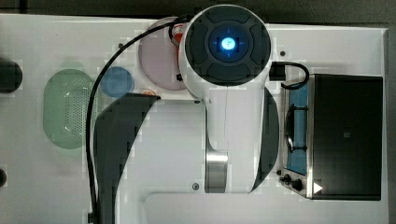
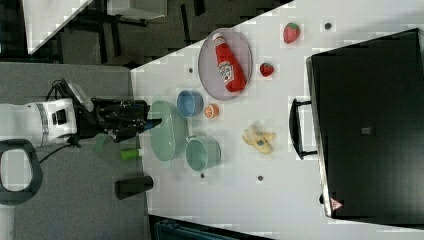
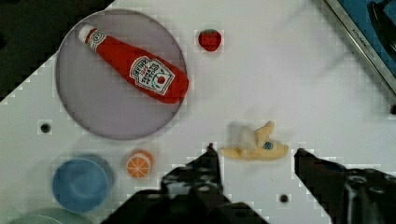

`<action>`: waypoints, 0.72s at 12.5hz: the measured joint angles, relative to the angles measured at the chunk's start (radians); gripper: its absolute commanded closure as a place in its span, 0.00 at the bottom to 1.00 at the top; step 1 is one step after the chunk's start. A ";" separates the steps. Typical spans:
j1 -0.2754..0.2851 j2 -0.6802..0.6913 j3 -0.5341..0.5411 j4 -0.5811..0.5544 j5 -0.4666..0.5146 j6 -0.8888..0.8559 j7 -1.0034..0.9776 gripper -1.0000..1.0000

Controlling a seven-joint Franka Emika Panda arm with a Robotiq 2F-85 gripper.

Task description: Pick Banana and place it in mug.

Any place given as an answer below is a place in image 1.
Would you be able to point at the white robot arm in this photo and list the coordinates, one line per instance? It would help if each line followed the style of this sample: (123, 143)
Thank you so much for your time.
(225, 56)

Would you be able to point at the orange slice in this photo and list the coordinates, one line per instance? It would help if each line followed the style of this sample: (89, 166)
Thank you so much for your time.
(148, 92)

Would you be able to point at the purple round plate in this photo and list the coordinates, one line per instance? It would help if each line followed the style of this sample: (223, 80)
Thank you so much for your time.
(158, 60)

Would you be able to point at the red ketchup bottle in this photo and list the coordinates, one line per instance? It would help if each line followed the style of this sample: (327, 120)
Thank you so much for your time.
(177, 33)

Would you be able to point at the blue bowl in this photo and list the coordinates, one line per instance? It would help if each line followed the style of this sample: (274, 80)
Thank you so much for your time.
(116, 82)

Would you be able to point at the green perforated colander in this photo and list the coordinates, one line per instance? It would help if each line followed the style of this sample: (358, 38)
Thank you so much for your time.
(66, 98)

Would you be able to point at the black toaster oven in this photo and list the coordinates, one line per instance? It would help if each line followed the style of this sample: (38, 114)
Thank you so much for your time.
(333, 138)

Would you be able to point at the black round object left edge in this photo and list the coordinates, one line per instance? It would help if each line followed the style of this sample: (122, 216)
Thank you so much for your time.
(10, 76)

